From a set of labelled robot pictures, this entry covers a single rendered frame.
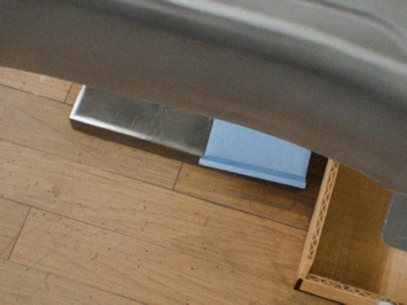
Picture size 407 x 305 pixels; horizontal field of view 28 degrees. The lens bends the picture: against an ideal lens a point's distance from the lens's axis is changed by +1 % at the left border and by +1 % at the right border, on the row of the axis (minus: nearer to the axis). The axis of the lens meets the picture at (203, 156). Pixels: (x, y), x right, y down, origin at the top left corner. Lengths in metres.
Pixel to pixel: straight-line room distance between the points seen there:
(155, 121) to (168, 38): 0.38
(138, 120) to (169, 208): 0.07
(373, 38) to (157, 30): 0.05
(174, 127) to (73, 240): 0.10
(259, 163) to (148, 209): 0.08
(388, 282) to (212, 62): 0.38
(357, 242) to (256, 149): 0.09
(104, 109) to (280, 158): 0.13
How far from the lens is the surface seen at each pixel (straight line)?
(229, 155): 0.55
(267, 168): 0.54
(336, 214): 0.56
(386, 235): 0.40
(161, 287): 0.54
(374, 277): 0.55
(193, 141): 0.56
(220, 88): 0.20
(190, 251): 0.55
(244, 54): 0.19
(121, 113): 0.57
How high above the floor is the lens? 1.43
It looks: 66 degrees down
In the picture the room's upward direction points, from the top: 1 degrees clockwise
